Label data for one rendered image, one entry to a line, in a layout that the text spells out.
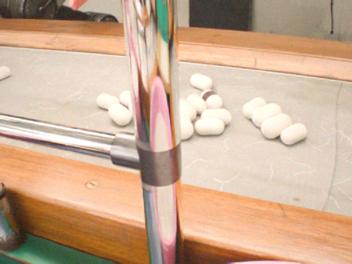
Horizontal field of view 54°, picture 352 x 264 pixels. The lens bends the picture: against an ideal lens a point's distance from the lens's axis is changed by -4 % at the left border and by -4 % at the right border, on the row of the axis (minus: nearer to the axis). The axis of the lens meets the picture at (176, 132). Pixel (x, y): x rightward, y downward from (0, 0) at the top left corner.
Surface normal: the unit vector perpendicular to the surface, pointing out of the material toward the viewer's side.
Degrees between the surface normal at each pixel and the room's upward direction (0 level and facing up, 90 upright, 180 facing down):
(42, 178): 0
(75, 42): 45
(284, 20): 90
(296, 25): 90
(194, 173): 0
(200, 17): 86
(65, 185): 0
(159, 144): 90
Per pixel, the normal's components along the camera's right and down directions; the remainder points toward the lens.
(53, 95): -0.04, -0.85
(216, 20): -0.44, 0.44
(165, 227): 0.12, 0.52
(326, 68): -0.26, -0.24
